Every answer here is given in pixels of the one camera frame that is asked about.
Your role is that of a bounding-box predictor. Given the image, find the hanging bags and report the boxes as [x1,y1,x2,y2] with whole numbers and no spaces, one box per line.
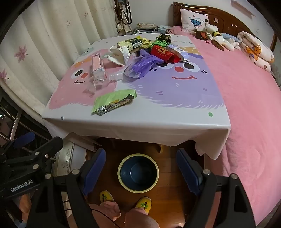
[114,0,132,36]

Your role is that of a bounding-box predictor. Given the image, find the stack of books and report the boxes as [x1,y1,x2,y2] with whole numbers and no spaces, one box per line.
[133,23,171,34]

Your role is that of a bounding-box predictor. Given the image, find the green paper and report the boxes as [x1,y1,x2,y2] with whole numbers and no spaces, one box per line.
[150,39,168,48]

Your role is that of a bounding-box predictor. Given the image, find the black gold wrapper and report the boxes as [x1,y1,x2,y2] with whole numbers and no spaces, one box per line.
[156,34,171,44]

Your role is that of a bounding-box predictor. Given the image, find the red gold envelope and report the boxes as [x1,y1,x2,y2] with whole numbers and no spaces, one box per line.
[151,45,181,64]

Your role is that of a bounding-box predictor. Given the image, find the pink clear plastic box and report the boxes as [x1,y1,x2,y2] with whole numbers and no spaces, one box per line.
[92,53,108,82]

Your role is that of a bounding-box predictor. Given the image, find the plush toy pile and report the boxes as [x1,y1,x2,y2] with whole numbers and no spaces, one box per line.
[194,19,241,51]

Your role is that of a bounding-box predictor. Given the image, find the white purple tube box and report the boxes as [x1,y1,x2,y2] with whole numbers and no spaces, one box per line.
[166,44,189,62]

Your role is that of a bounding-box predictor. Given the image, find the white printed pillow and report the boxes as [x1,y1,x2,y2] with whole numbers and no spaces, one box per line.
[180,9,209,32]

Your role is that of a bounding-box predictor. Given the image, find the yellow slipper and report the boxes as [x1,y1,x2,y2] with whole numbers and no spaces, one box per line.
[136,197,152,214]
[100,190,114,203]

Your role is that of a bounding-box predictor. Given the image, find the person's left hand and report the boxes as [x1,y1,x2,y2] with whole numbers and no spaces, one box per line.
[19,194,31,223]

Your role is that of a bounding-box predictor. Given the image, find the green snack wrapper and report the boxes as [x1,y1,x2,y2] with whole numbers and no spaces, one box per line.
[92,89,137,116]

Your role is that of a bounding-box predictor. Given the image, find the cartoon printed tablecloth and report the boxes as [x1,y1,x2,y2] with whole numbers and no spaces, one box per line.
[42,35,231,160]

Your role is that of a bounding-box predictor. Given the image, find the right yellow slipper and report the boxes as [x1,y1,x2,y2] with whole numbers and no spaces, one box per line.
[136,197,152,214]

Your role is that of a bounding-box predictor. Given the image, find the white tissue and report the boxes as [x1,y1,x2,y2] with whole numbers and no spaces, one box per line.
[108,46,130,66]

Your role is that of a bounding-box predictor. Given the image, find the rolled cartoon quilt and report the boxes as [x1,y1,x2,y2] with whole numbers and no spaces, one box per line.
[237,31,274,73]

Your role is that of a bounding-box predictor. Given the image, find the pink bed blanket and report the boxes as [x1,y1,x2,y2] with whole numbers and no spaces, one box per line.
[168,25,281,224]

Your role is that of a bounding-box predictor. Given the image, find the cream floral curtain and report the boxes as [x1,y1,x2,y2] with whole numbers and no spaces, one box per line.
[1,1,118,122]

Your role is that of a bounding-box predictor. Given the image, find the left yellow slipper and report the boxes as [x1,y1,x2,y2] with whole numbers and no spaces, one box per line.
[100,190,114,203]

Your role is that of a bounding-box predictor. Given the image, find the wooden headboard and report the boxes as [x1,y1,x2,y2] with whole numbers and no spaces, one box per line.
[171,1,279,50]

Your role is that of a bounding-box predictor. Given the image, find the blue yellow-rimmed trash bin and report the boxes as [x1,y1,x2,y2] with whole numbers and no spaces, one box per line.
[117,153,159,194]

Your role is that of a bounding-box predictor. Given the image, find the green cream carton box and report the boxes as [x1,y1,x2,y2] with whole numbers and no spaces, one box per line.
[117,38,142,51]

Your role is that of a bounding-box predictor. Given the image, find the purple plastic bag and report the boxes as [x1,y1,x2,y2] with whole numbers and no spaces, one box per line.
[124,49,164,79]

